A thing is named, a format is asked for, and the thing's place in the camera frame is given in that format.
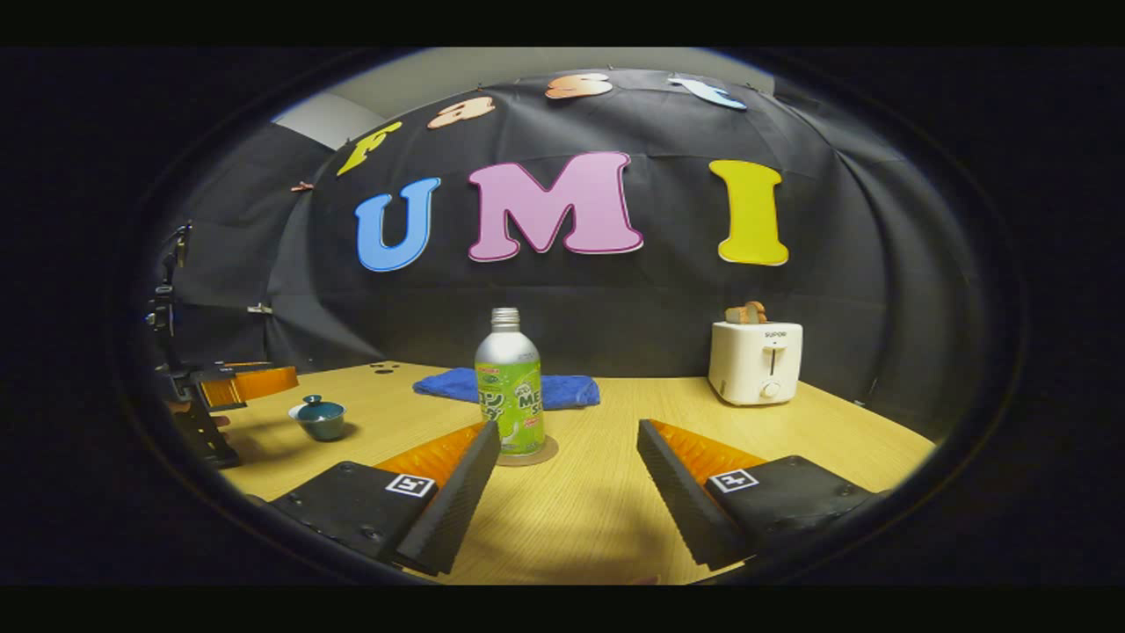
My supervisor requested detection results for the round brown coaster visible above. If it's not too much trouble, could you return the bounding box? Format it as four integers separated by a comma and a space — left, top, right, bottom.
495, 435, 560, 467

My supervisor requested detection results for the black backdrop cloth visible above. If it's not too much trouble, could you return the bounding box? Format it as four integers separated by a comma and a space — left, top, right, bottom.
145, 69, 994, 440

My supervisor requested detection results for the white toaster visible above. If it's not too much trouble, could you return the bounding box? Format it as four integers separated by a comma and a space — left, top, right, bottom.
708, 321, 804, 406

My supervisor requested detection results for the teal teacup lid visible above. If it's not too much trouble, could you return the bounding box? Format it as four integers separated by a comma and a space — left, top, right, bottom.
290, 395, 346, 421

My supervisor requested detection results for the blue folded towel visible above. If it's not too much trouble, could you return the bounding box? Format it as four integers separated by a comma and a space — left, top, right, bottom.
413, 367, 601, 411

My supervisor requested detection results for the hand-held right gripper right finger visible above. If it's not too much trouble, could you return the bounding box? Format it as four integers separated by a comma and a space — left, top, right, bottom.
636, 418, 884, 571

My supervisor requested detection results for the silver green water bottle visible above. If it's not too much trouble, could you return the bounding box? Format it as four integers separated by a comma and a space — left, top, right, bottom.
475, 308, 546, 456

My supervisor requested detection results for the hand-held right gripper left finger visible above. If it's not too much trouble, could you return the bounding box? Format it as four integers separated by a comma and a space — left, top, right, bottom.
264, 420, 502, 577

